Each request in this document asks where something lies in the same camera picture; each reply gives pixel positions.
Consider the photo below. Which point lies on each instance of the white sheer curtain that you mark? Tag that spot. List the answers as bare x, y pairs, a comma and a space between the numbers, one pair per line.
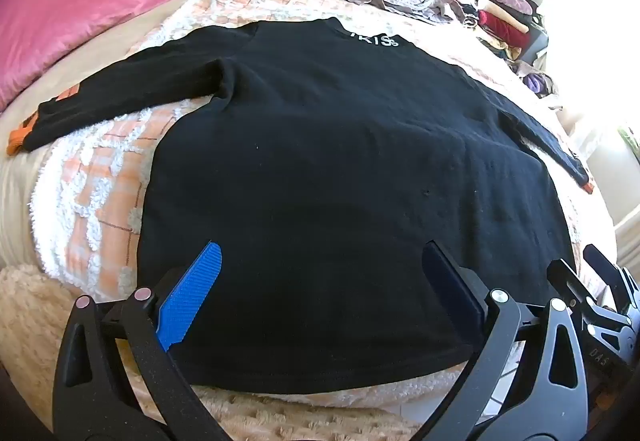
590, 71

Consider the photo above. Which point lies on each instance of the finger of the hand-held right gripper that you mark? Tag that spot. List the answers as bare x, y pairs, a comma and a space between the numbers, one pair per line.
582, 301
617, 283

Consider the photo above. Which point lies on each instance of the black long-sleeve sweater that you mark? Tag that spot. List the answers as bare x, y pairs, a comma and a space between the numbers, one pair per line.
325, 171

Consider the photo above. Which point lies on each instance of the orange and white tufted blanket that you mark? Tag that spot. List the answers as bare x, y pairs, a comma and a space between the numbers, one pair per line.
95, 181

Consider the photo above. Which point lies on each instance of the cream fluffy blanket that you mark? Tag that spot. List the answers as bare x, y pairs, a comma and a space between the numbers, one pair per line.
30, 321

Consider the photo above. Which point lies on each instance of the pink duvet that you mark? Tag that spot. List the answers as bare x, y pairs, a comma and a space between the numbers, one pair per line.
85, 6

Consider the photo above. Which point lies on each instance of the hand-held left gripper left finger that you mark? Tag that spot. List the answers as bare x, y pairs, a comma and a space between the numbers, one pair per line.
190, 291

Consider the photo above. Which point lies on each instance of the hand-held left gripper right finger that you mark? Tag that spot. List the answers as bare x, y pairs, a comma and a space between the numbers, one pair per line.
450, 278

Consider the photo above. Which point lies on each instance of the pile of assorted clothes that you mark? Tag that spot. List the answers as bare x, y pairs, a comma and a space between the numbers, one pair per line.
500, 16

